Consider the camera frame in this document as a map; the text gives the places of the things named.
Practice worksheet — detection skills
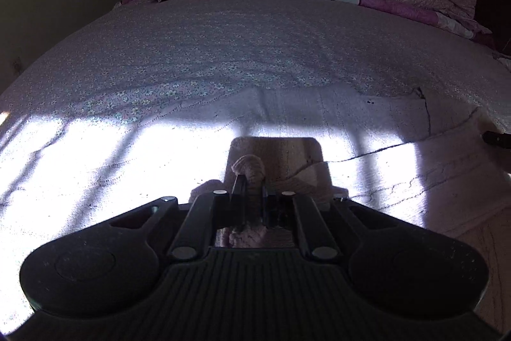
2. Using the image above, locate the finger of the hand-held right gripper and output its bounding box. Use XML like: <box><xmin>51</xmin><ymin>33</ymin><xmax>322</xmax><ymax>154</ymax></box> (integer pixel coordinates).
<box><xmin>482</xmin><ymin>130</ymin><xmax>511</xmax><ymax>150</ymax></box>

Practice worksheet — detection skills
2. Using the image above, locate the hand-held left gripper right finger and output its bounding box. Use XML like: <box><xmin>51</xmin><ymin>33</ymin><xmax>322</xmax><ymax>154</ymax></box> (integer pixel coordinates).
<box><xmin>261</xmin><ymin>185</ymin><xmax>400</xmax><ymax>262</ymax></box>

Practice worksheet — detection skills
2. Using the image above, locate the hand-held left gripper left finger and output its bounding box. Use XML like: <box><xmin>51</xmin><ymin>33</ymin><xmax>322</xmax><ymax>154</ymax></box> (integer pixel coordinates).
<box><xmin>108</xmin><ymin>173</ymin><xmax>250</xmax><ymax>262</ymax></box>

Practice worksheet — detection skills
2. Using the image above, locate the pink knitted sweater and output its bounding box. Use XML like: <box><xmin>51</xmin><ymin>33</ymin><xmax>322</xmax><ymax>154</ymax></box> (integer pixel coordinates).
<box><xmin>136</xmin><ymin>85</ymin><xmax>507</xmax><ymax>249</ymax></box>

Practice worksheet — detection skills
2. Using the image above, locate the bed with floral sheet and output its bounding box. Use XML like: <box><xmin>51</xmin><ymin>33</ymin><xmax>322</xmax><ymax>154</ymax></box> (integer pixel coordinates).
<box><xmin>0</xmin><ymin>0</ymin><xmax>511</xmax><ymax>334</ymax></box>

